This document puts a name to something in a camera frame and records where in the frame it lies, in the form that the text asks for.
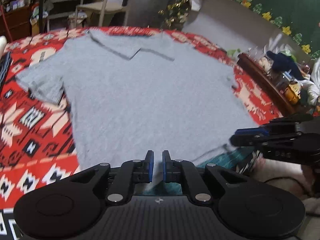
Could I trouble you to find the red handled broom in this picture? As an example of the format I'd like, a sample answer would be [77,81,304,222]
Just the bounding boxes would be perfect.
[0,4,13,42]

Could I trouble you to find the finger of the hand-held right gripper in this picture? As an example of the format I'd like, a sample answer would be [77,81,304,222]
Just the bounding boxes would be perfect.
[229,133,300,148]
[236,114,314,134]

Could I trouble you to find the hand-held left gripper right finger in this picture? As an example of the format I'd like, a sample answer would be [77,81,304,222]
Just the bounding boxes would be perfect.
[162,150,250,207]

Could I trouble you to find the small Christmas tree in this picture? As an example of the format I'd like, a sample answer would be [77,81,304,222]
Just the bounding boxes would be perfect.
[159,0,193,29]

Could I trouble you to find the grey shirt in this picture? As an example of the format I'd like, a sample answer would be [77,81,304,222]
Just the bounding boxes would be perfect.
[16,27,260,183]

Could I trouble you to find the folded blue jeans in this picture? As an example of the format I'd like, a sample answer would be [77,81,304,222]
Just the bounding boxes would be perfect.
[0,52,13,90]

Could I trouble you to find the green Christmas wall banner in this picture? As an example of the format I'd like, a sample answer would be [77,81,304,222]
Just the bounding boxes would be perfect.
[185,0,320,60]

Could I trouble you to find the yellow cartoon jar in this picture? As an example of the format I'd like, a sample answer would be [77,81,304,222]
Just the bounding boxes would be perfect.
[285,80,302,105]

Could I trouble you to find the crinkled white plastic bag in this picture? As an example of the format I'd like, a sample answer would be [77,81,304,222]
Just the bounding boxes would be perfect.
[266,34,284,53]

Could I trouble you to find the red patterned blanket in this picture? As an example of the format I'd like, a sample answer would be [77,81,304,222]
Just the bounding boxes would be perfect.
[0,26,283,203]

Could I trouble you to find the beige plastic chair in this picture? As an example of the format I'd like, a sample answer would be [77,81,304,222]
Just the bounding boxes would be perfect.
[75,0,137,28]

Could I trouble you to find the brown wooden drawer cabinet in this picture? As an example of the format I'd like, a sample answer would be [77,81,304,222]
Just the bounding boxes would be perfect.
[0,5,33,42]

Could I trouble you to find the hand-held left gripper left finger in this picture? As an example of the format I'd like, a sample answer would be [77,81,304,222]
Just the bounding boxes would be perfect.
[70,150,155,207]

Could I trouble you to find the navy blue cloth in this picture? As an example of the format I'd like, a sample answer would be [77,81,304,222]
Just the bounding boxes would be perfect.
[266,51,304,80]

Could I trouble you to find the brown wooden nightstand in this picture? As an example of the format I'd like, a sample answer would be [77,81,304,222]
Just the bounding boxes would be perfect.
[236,54,304,117]

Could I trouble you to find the green cutting mat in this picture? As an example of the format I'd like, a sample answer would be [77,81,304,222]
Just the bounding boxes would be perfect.
[142,145,258,195]

